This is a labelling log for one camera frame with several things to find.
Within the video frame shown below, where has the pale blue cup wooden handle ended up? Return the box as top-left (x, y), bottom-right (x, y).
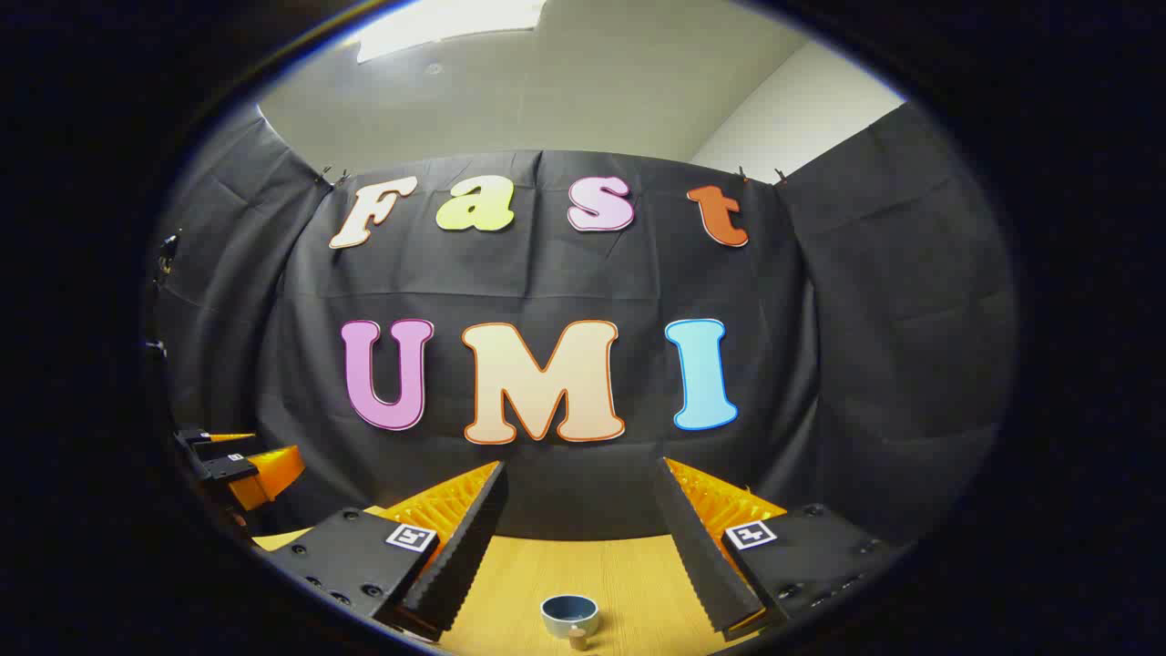
top-left (541, 594), bottom-right (600, 651)

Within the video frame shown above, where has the ceiling light panel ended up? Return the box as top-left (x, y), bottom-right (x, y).
top-left (353, 0), bottom-right (549, 65)

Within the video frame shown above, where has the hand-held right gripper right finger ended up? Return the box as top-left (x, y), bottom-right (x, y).
top-left (651, 456), bottom-right (916, 641)

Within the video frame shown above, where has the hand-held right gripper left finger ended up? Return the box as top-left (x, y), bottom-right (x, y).
top-left (262, 460), bottom-right (509, 643)

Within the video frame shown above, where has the wooden desktop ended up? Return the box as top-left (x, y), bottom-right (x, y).
top-left (251, 506), bottom-right (793, 656)

